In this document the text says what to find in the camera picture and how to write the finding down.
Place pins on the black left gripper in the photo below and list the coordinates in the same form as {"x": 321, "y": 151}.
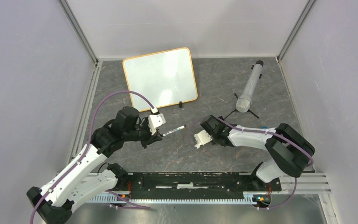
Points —
{"x": 150, "y": 138}

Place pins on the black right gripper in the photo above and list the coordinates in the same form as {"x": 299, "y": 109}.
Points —
{"x": 223, "y": 124}

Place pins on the silver microphone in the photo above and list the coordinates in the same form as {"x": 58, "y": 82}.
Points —
{"x": 244, "y": 101}

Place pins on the white whiteboard marker pen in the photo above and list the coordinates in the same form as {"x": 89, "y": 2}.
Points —
{"x": 174, "y": 130}

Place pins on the white whiteboard with yellow frame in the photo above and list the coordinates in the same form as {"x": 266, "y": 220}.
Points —
{"x": 164, "y": 78}

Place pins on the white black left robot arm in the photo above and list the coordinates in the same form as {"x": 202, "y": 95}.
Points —
{"x": 57, "y": 200}

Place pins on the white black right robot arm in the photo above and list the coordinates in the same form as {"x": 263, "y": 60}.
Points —
{"x": 290, "y": 152}

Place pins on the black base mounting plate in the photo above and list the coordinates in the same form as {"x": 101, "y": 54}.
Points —
{"x": 193, "y": 185}

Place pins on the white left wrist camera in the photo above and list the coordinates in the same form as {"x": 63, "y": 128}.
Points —
{"x": 155, "y": 120}

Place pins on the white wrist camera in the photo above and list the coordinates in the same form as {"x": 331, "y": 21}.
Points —
{"x": 155, "y": 120}
{"x": 202, "y": 138}

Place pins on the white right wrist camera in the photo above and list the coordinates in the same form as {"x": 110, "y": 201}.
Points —
{"x": 202, "y": 138}

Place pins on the white toothed cable rail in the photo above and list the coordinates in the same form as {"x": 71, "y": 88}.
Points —
{"x": 247, "y": 199}

